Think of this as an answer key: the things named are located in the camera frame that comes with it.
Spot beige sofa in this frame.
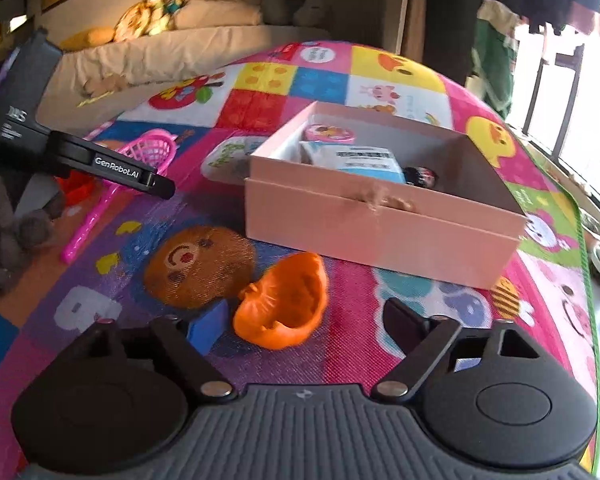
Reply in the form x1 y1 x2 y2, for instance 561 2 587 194
30 0 331 126

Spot small brown plush toy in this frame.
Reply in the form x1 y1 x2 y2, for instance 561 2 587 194
80 75 131 98

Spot grey plush toy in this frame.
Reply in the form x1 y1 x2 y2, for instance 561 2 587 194
0 167 66 298
262 0 331 28

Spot pink and yellow round toy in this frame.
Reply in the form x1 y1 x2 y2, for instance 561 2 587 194
304 124 356 144

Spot blue and white tissue packet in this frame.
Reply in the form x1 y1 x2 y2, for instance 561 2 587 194
299 141 406 185

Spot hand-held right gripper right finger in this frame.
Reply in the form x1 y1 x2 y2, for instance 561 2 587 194
372 297 541 401

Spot pink toy net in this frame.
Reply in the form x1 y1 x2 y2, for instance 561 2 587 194
62 130 178 264

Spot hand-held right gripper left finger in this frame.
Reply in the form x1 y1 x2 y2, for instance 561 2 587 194
80 302 236 401

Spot orange peel-shaped toy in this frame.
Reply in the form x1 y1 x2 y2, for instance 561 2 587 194
232 252 329 351

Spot red plastic lid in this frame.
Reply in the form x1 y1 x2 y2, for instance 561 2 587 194
55 175 98 206

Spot colourful cartoon play mat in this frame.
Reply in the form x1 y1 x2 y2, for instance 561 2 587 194
0 40 600 480

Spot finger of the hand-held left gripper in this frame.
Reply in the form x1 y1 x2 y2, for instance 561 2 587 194
50 130 177 201

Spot hanging green garment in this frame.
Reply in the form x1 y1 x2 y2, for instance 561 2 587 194
472 0 518 116

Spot white packet with green print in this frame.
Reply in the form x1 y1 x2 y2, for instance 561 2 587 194
201 135 271 183

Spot pink cardboard box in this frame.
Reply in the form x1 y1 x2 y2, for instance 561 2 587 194
244 101 528 290

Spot plush doll with blue outfit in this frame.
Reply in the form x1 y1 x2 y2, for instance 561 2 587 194
147 0 196 36

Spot black-haired doll figure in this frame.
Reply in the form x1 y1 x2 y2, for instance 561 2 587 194
402 166 438 188

